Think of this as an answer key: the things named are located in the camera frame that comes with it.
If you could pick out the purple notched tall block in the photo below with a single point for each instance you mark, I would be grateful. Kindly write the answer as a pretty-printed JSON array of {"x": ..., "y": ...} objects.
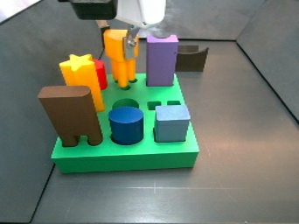
[{"x": 161, "y": 60}]

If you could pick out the green shape sorter base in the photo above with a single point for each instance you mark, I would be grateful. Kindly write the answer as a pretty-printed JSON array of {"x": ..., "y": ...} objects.
[{"x": 141, "y": 156}]

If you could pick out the black curved fixture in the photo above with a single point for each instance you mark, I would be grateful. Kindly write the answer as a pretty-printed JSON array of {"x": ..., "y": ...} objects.
[{"x": 192, "y": 58}]

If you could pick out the brown arch block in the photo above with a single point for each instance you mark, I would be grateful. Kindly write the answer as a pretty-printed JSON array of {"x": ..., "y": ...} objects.
[{"x": 70, "y": 108}]

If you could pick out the black camera box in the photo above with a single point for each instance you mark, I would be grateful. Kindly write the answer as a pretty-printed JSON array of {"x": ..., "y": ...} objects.
[{"x": 94, "y": 9}]

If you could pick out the red block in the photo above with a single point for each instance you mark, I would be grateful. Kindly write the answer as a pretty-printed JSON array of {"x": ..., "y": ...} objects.
[{"x": 102, "y": 74}]

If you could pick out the orange three prong block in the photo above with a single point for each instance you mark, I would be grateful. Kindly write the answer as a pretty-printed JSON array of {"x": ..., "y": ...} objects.
[{"x": 123, "y": 67}]

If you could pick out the light blue square block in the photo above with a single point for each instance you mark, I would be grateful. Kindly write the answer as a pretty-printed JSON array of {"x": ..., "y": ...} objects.
[{"x": 172, "y": 123}]

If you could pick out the yellow star block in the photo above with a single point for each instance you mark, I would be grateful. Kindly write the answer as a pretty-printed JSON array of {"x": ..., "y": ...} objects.
[{"x": 79, "y": 73}]

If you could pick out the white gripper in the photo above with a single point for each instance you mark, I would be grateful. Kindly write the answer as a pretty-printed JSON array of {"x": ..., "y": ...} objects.
[{"x": 139, "y": 13}]

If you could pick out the dark blue cylinder block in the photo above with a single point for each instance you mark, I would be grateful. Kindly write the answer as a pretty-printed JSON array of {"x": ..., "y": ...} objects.
[{"x": 127, "y": 125}]

